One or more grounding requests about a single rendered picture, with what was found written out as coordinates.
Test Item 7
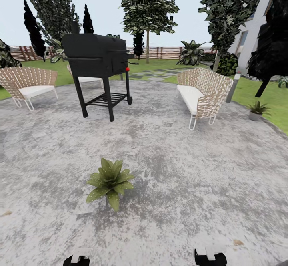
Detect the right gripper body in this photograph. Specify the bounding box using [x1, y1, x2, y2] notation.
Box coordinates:
[198, 254, 226, 266]

